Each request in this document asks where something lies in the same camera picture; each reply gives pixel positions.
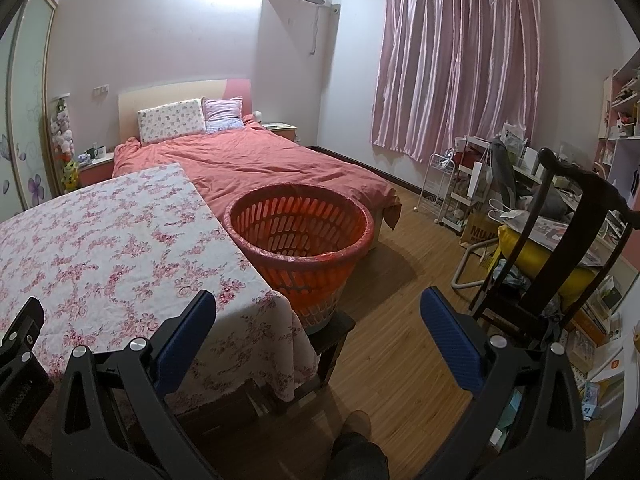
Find person's brown shoe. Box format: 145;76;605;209
340;410;372;441

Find white paper bag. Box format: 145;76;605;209
470;162;496;201

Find dark wooden chair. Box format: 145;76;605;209
470;147;633;356

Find bed with beige headboard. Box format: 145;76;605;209
111;78;403;253

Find person's leg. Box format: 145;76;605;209
327;432;391;480

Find white wire trolley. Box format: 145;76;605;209
420;152;458;223

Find wardrobe door purple flowers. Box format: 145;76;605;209
0;0;57;221

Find dark stool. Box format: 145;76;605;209
302;310;357;388

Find air conditioner cable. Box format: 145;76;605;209
309;4;323;56

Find yellow cushion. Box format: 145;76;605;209
497;224;598;311

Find white tube frame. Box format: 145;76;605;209
451;242;501;291

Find newspaper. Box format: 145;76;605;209
505;210;608;266

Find pink curtain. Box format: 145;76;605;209
371;0;543;162

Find red duvet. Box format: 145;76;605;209
111;114;403;231

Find floral tablecloth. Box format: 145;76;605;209
0;161;320;403

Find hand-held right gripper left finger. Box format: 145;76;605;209
50;289;218;480

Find grey chair back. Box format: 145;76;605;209
490;139;518;211

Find white box orange logo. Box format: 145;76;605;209
585;355;626;383

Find pink white nightstand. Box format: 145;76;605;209
75;152;116;188

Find white shelf cart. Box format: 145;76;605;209
447;135;498;233

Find white pink bookshelf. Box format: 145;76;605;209
597;50;640;196

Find beige nightstand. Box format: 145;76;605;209
260;121;299;142

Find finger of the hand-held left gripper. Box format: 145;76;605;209
0;297;45;381

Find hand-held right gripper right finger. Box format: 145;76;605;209
419;286;588;480

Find pink striped pillow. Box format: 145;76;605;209
201;96;246;134

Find floral pillow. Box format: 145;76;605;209
136;98;207;145

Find yellow plush flower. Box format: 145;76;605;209
60;155;81;192

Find orange plastic laundry basket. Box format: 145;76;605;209
223;183;376;336

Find hanging plush toys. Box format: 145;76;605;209
50;97;76;158

